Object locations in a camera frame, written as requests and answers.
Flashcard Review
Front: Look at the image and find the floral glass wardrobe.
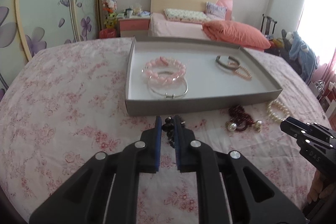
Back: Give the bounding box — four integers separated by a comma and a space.
1, 0, 99, 95

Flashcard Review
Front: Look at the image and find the pink pearl bracelet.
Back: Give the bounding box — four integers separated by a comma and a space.
227, 60, 253, 81

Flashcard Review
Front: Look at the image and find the floral white pillow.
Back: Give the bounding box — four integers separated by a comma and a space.
164, 9, 211, 24

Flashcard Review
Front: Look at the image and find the pink curtain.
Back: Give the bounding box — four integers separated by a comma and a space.
297, 0, 335, 83

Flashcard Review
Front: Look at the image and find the thin silver bangle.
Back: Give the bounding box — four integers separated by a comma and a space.
147, 71, 189, 99

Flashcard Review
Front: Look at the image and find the grey cardboard tray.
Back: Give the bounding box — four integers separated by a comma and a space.
125, 36, 282, 116

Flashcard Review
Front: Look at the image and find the bed with pink sheet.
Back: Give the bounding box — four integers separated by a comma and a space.
150, 13, 213, 41

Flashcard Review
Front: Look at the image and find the pink bead bracelet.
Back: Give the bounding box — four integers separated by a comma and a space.
141, 56, 188, 84

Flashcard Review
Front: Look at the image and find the right human hand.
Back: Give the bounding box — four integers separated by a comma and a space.
307, 170, 335, 203

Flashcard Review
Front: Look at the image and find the plush toy display tube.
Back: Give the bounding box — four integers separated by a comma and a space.
100, 0, 117, 30

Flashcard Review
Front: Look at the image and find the red lined waste basket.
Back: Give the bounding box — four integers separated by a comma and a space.
99, 28, 117, 39

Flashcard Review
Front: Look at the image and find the lilac small pillow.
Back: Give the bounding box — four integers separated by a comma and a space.
205, 2, 227, 19

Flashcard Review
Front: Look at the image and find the wide silver cuff bangle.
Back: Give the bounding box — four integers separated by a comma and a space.
215, 55, 240, 71

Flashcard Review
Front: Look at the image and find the blue plush garment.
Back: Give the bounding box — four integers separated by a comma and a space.
289, 31, 318, 84

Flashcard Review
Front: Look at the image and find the black bead bracelet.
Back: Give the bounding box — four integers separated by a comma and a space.
160, 115, 188, 149

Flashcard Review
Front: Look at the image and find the dark wooden chair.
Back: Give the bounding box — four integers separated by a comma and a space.
260, 14, 277, 36

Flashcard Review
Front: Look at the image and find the dark red bead bracelet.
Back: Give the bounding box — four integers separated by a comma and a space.
227, 104, 257, 132

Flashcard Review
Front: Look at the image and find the white pearl bracelet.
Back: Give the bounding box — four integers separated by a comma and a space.
266, 99, 291, 124

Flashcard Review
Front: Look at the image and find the folded coral duvet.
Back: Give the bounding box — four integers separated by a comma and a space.
202, 20, 271, 51

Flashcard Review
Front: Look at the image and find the large pearl earring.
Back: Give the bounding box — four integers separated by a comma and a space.
226, 121, 237, 132
253, 120, 263, 132

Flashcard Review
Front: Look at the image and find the pink beige nightstand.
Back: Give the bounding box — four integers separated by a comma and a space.
117, 15, 150, 38

